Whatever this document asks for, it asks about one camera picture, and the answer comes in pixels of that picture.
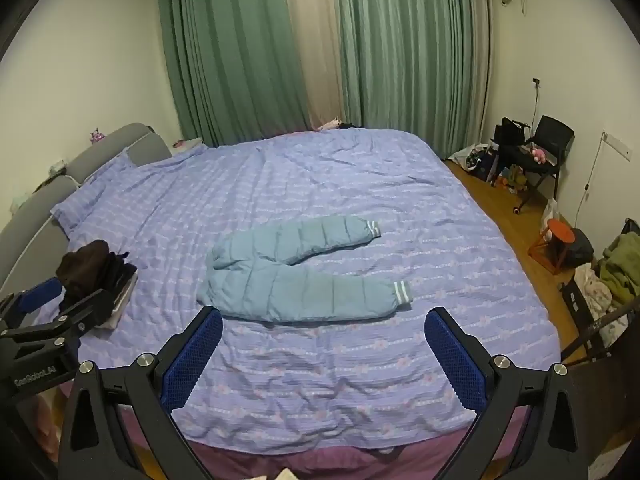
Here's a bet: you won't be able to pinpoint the orange stool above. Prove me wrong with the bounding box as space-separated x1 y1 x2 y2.
527 218 577 276

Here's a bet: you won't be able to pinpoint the white patterned tote bag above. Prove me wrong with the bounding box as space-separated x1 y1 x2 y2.
446 142 497 182

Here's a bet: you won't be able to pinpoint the white cable duct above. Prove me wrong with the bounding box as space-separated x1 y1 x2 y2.
601 131 632 162

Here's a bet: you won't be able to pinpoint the magenta bed sheet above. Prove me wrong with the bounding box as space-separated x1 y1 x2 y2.
120 405 531 480

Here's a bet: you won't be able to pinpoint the green curtain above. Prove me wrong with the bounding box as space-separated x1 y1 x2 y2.
156 0 326 148
332 0 493 161

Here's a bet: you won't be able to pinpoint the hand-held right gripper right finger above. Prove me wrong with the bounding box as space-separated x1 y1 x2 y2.
424 306 590 480

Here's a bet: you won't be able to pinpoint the olive green cloth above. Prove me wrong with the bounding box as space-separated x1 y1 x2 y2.
597 232 640 307

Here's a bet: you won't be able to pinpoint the purple patterned pillow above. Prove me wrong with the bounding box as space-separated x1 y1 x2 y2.
50 152 151 236

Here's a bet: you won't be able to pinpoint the white floral cloth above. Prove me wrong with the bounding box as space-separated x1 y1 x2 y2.
572 262 615 332

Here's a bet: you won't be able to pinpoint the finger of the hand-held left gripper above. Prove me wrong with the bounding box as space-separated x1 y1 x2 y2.
0 276 64 333
0 287 122 356

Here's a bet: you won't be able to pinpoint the white plastic bag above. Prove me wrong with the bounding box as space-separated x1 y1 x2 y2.
540 198 561 234

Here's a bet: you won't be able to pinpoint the pink and black clothes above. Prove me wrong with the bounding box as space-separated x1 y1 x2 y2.
311 117 367 132

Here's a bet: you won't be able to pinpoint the light blue padded pants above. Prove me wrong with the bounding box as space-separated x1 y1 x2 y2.
197 215 413 323

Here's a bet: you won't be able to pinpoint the beige curtain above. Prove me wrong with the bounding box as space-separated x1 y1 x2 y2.
280 0 347 131

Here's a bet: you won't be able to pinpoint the dark floor bag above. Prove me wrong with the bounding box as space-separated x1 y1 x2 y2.
564 228 596 268

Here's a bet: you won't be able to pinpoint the stack of dark clothes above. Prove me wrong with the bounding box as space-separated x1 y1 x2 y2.
55 239 139 332

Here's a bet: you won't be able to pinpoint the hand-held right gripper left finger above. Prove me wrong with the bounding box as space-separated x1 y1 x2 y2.
59 305 224 480

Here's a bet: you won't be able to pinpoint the grey padded headboard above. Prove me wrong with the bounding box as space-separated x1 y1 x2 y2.
0 122 173 301

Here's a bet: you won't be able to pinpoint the black bag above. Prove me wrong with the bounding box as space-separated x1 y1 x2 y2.
494 117 532 157

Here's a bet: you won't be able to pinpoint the purple patterned bed cover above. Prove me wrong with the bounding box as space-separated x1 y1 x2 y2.
30 127 563 453

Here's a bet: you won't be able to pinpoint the black chair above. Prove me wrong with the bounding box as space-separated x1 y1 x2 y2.
492 115 576 211

